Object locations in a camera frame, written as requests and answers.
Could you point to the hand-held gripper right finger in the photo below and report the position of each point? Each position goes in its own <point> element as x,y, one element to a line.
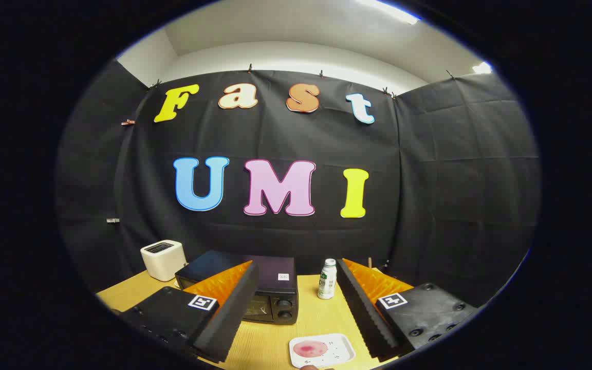
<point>360,308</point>

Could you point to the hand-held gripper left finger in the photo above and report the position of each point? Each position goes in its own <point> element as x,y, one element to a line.
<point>234,308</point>

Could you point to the white rectangular tray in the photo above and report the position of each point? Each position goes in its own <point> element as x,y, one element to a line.
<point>339,349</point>

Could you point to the black toaster oven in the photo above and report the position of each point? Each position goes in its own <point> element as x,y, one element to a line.
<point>275,272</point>

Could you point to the pink ham slice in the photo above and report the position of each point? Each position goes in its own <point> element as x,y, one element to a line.
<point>310,349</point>

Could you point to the white bread toaster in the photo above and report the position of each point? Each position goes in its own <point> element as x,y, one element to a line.
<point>162,259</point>

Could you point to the white plastic bottle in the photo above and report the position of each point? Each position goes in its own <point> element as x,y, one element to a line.
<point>327,280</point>

